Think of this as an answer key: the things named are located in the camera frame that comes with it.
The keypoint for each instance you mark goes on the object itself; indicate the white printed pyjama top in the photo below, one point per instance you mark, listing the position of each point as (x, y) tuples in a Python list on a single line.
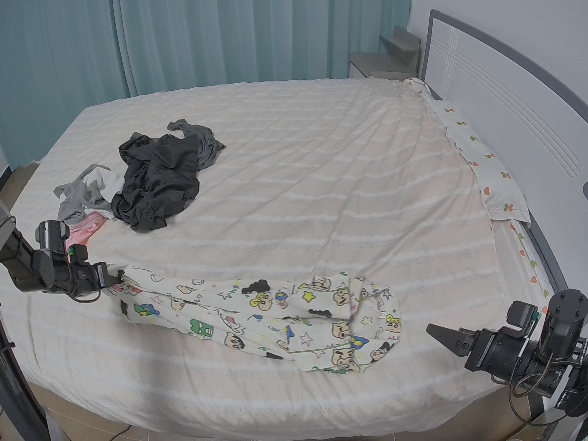
[(275, 315)]

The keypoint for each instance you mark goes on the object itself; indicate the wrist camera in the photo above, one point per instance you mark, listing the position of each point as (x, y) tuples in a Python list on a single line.
[(77, 254), (521, 315)]

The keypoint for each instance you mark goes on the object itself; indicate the pink garment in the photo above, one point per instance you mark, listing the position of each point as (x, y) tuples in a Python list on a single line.
[(89, 228)]

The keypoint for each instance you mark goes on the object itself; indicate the white garment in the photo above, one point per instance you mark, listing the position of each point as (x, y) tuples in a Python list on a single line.
[(110, 182)]

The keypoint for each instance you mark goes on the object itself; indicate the grey bedside table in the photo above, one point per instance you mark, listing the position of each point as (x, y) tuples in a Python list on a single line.
[(386, 58)]

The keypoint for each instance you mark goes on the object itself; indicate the blue-green curtain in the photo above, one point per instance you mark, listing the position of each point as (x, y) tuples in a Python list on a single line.
[(229, 30)]

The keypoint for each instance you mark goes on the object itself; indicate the dark grey garment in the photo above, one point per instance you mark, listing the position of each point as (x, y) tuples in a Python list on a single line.
[(209, 143)]

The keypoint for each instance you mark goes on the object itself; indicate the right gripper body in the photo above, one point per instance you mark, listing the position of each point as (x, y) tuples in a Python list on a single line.
[(500, 352)]

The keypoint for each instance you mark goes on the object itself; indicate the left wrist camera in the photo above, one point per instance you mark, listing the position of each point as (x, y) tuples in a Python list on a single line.
[(77, 254)]

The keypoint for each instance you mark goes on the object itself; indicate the white printed pillow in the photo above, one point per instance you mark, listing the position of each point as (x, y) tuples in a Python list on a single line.
[(487, 163)]

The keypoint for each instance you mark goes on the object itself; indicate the black garment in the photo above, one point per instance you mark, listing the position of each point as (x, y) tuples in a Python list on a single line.
[(160, 186)]

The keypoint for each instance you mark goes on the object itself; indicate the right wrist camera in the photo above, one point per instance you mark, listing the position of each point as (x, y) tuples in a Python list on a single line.
[(521, 315)]

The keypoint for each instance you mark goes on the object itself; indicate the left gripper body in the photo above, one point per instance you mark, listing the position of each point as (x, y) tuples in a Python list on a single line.
[(92, 276)]

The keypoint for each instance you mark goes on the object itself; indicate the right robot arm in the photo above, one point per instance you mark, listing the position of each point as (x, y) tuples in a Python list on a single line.
[(567, 319)]

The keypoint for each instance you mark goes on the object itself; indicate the bed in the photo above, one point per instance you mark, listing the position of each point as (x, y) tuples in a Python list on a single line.
[(321, 177)]

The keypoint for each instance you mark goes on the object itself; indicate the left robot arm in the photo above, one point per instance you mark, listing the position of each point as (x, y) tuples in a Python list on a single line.
[(27, 269)]

